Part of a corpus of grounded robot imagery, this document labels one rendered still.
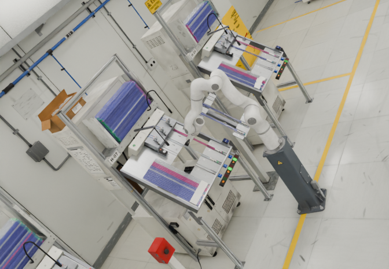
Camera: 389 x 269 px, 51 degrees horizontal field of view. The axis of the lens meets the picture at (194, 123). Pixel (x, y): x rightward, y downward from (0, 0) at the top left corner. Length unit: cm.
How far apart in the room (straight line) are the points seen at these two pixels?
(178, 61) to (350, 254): 244
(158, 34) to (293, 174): 193
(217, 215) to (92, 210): 168
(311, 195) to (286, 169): 35
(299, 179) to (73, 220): 259
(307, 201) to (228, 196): 79
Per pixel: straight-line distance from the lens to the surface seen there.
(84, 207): 493
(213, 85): 293
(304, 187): 353
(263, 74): 432
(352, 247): 336
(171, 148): 355
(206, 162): 351
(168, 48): 429
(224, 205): 399
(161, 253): 320
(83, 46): 523
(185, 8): 457
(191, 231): 367
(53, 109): 369
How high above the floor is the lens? 256
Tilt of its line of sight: 25 degrees down
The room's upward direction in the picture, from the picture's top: 37 degrees counter-clockwise
